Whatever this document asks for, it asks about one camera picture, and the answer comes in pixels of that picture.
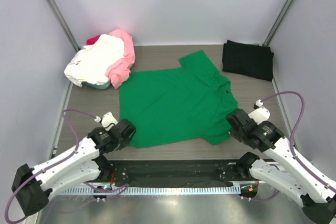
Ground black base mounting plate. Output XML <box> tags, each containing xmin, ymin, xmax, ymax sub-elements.
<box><xmin>109</xmin><ymin>159</ymin><xmax>246</xmax><ymax>187</ymax></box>

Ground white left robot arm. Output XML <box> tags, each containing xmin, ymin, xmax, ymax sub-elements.
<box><xmin>12</xmin><ymin>112</ymin><xmax>136</xmax><ymax>217</ymax></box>

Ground green t-shirt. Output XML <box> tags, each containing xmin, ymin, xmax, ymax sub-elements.
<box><xmin>119</xmin><ymin>50</ymin><xmax>238</xmax><ymax>148</ymax></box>

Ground aluminium frame post left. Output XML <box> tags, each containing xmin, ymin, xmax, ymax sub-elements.
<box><xmin>46</xmin><ymin>0</ymin><xmax>80</xmax><ymax>51</ymax></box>

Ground slotted cable duct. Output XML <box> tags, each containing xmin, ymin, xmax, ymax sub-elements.
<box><xmin>59</xmin><ymin>184</ymin><xmax>241</xmax><ymax>197</ymax></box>

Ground aluminium frame post right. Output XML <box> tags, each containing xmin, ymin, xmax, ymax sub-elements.
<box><xmin>262</xmin><ymin>0</ymin><xmax>296</xmax><ymax>47</ymax></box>

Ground aluminium frame post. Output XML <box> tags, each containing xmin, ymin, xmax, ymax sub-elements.
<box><xmin>262</xmin><ymin>0</ymin><xmax>296</xmax><ymax>47</ymax></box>
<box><xmin>46</xmin><ymin>0</ymin><xmax>80</xmax><ymax>51</ymax></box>

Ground red t-shirt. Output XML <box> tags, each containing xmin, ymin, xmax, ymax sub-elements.
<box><xmin>86</xmin><ymin>35</ymin><xmax>100</xmax><ymax>46</ymax></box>

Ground light blue t-shirt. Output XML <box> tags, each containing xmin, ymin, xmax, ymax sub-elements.
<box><xmin>82</xmin><ymin>81</ymin><xmax>111</xmax><ymax>90</ymax></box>

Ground pink t-shirt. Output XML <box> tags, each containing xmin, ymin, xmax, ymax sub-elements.
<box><xmin>106</xmin><ymin>28</ymin><xmax>135</xmax><ymax>89</ymax></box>

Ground folded black t-shirt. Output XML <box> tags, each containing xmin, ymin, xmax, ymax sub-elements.
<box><xmin>222</xmin><ymin>40</ymin><xmax>274</xmax><ymax>81</ymax></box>

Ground white t-shirt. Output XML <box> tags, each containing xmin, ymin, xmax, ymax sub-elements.
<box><xmin>64</xmin><ymin>34</ymin><xmax>124</xmax><ymax>87</ymax></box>

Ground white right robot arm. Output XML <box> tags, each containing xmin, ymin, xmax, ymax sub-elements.
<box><xmin>226</xmin><ymin>107</ymin><xmax>335</xmax><ymax>223</ymax></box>

